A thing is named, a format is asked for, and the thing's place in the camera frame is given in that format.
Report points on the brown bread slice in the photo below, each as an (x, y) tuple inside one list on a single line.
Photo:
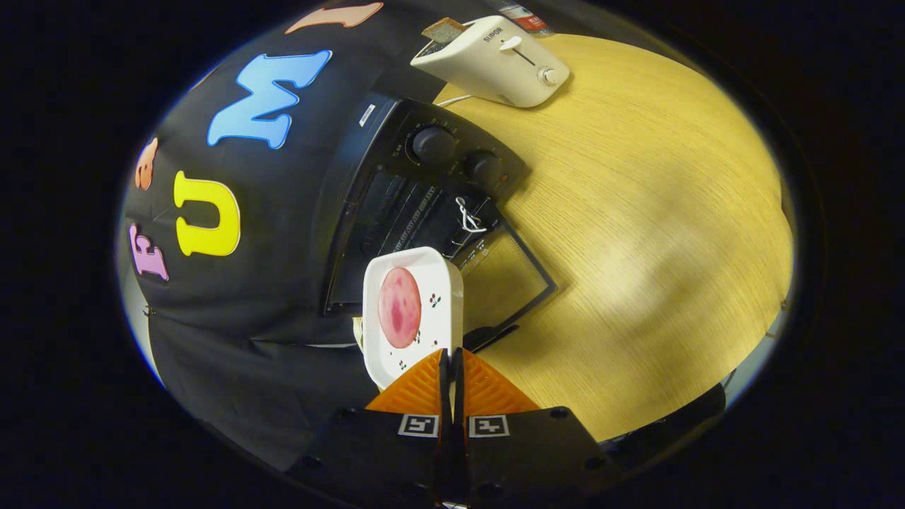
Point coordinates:
[(444, 30)]

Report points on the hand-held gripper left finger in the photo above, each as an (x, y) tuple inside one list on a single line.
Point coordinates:
[(382, 459)]

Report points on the pink ham slice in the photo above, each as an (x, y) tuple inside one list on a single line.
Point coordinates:
[(399, 307)]

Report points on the white pop-up toaster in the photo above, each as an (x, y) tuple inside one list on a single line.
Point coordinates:
[(488, 67)]

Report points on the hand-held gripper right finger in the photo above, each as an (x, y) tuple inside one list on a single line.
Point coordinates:
[(530, 459)]

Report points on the white square plate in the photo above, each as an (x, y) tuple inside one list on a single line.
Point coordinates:
[(442, 311)]

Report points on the clear plastic water bottle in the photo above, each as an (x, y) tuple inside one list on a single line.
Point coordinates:
[(527, 15)]

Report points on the black toaster oven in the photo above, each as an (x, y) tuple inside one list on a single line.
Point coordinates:
[(435, 145)]

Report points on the black backdrop cloth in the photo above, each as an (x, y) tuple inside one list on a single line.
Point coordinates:
[(283, 212)]

